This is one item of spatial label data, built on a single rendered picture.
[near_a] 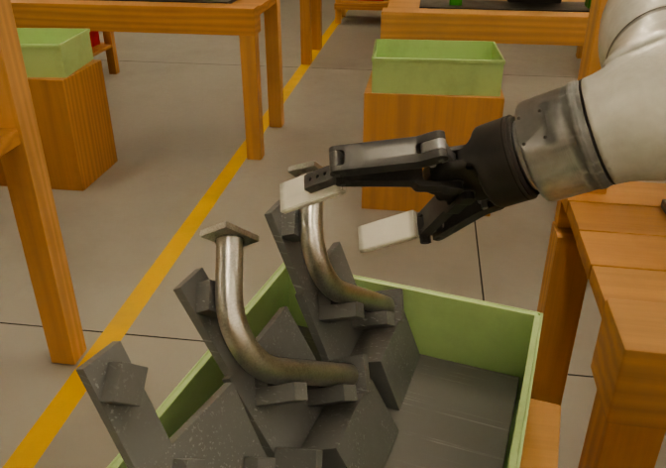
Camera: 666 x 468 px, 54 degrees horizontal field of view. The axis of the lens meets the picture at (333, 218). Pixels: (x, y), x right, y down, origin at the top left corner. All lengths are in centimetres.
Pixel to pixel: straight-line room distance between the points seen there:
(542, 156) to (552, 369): 138
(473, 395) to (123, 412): 55
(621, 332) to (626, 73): 65
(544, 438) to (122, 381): 66
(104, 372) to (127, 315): 209
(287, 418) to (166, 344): 173
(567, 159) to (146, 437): 45
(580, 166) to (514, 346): 54
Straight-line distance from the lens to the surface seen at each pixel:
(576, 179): 54
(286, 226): 83
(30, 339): 272
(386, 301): 98
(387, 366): 94
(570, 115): 53
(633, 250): 140
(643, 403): 115
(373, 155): 54
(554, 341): 182
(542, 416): 109
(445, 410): 98
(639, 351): 109
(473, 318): 102
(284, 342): 84
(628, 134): 52
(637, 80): 52
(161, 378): 238
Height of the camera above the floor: 152
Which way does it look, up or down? 27 degrees down
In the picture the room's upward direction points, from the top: straight up
